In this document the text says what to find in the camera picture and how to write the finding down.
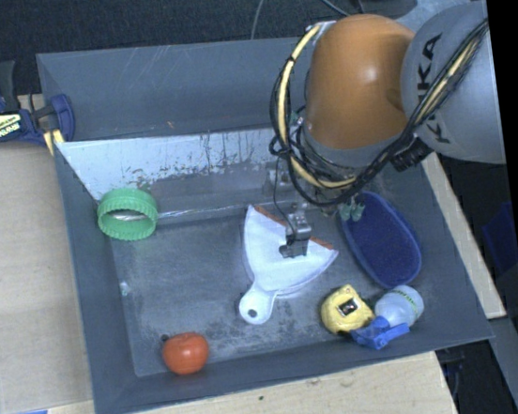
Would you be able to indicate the grey metal bin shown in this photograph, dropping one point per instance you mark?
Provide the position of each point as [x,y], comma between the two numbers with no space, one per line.
[193,281]

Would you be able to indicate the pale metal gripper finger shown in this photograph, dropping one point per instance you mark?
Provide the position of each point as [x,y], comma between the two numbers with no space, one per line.
[287,250]
[302,247]

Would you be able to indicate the yellow tape measure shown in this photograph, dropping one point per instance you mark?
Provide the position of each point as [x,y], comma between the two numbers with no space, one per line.
[337,316]

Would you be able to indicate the white scoop with orange edge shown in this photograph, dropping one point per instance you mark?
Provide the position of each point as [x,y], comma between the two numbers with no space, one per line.
[271,261]

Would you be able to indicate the black cylinder on white bracket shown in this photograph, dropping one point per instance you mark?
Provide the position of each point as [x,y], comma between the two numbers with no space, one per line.
[410,155]

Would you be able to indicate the clear spray bottle blue trigger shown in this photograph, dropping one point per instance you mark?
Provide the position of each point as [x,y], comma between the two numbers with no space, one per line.
[400,308]

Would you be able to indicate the red toy tomato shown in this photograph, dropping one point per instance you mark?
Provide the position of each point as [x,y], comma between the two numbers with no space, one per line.
[186,353]

